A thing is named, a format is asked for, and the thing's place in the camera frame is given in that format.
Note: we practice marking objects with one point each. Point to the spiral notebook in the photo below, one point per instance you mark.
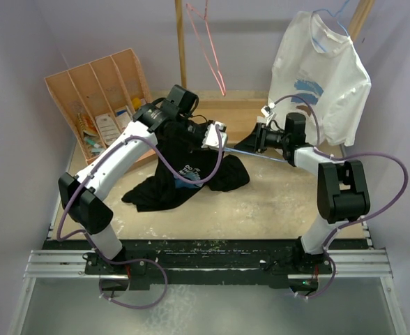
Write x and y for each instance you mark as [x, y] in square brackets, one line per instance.
[86, 126]

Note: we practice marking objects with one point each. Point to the blue wire hanger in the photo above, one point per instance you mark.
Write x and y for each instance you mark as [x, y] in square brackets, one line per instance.
[233, 150]

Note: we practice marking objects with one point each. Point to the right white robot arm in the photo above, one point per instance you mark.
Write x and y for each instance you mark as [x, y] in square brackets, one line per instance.
[342, 194]

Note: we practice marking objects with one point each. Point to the blue hanger under white shirt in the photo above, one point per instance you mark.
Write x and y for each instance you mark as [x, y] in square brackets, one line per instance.
[326, 30]

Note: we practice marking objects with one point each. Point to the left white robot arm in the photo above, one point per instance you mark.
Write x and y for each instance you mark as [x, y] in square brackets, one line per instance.
[83, 194]

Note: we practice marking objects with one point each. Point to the pink desk organizer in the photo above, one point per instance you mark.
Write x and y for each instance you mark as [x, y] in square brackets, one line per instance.
[105, 86]

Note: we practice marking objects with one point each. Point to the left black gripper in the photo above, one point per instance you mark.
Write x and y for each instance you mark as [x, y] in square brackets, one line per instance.
[196, 146]

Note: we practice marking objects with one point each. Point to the aluminium frame rail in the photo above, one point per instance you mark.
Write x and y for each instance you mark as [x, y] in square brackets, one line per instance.
[71, 264]

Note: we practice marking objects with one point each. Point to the white t-shirt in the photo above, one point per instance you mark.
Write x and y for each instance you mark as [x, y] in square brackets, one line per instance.
[330, 89]

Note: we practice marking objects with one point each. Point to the pink wire hanger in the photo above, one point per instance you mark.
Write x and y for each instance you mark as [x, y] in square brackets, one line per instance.
[209, 51]

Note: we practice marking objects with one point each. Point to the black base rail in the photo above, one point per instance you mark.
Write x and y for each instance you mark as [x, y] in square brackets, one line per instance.
[209, 262]

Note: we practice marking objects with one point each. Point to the black t-shirt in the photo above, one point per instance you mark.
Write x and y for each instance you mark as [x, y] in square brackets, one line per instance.
[164, 191]

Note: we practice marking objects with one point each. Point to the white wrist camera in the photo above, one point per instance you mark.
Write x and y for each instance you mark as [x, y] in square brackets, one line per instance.
[268, 113]
[215, 136]

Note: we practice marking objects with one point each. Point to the white paper card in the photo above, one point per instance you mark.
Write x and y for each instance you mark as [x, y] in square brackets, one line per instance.
[107, 128]

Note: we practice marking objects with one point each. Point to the wooden clothes rack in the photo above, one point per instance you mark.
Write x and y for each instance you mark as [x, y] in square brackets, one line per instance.
[239, 114]

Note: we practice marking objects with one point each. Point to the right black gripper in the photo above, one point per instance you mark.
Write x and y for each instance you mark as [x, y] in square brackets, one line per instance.
[256, 141]

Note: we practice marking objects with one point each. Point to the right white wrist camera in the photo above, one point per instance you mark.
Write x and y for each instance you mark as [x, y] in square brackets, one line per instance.
[268, 113]

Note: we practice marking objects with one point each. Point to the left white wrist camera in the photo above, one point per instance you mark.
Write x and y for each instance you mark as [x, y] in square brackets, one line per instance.
[215, 136]

